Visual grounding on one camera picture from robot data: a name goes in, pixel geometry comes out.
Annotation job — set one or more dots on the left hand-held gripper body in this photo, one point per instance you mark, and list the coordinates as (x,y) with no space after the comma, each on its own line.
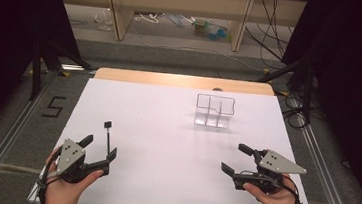
(69,154)

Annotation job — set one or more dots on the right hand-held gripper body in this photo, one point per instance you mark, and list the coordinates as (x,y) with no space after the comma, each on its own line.
(276,164)

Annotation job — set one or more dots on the clear acrylic organizer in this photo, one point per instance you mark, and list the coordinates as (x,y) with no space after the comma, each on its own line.
(214,113)

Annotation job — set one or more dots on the person's left hand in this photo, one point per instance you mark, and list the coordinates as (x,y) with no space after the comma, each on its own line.
(63,194)

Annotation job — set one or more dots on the black metal stand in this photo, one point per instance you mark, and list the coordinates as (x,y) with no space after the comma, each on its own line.
(307,94)
(37,68)

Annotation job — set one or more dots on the wooden table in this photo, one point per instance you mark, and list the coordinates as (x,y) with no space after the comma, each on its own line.
(184,81)

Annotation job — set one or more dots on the black curtain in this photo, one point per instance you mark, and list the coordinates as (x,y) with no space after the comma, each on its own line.
(7,38)
(351,81)

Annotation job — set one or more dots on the blue plastic item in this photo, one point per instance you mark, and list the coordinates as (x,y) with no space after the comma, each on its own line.
(220,35)

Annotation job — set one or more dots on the clear plastic bag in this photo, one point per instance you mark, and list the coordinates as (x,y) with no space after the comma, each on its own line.
(104,19)

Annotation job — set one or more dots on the green packet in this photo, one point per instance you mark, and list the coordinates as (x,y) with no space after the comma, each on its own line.
(203,27)

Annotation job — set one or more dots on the pale blue plastic wrap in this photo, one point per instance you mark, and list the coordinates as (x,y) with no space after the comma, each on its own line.
(178,19)

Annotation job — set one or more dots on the wooden desk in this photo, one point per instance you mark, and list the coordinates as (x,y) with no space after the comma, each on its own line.
(185,2)

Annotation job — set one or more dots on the aluminium rail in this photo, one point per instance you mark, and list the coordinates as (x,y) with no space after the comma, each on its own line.
(323,169)
(8,139)

